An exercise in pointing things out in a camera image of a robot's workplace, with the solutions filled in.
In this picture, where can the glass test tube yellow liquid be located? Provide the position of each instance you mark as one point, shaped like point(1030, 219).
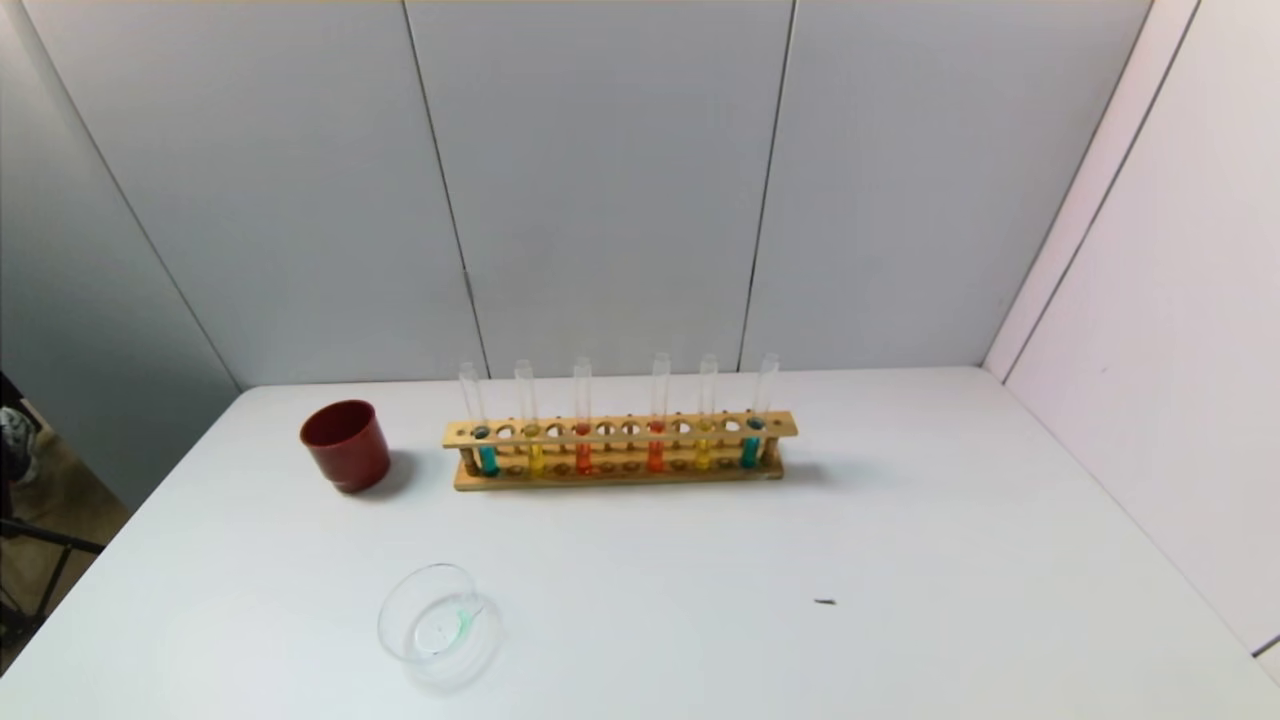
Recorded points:
point(536, 460)
point(702, 455)

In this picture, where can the glass test tube light-blue liquid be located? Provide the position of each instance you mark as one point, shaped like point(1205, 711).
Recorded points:
point(488, 460)

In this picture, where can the wooden test tube rack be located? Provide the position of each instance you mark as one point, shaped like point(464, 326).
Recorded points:
point(620, 437)

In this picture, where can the glass test tube orange liquid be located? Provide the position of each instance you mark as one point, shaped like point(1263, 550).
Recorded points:
point(583, 458)
point(655, 457)

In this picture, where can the glass test tube teal liquid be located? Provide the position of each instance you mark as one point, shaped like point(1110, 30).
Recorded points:
point(749, 452)

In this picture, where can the dark red plastic cup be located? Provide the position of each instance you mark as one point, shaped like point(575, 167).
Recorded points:
point(345, 450)

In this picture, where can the clear glass dish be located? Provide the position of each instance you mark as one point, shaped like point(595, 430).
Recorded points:
point(440, 630)

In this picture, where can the black tripod stand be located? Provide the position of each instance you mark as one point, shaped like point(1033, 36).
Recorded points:
point(50, 538)

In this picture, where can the dark shoe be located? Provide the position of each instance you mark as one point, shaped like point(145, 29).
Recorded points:
point(15, 435)

